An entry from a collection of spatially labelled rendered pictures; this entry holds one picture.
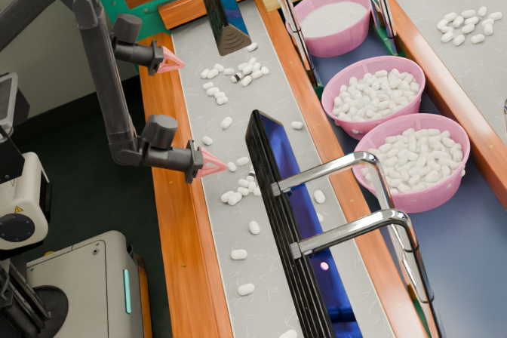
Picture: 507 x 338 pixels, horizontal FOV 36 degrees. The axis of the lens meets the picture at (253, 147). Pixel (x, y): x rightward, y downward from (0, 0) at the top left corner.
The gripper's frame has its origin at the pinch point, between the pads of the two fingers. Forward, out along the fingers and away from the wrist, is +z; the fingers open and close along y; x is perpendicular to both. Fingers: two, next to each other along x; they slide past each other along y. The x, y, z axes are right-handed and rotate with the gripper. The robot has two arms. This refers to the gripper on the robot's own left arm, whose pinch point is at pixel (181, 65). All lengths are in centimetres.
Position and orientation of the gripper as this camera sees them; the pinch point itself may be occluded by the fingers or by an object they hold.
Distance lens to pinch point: 224.9
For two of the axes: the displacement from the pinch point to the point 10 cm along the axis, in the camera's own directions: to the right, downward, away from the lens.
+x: -3.6, 8.0, 4.9
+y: -1.8, -5.7, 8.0
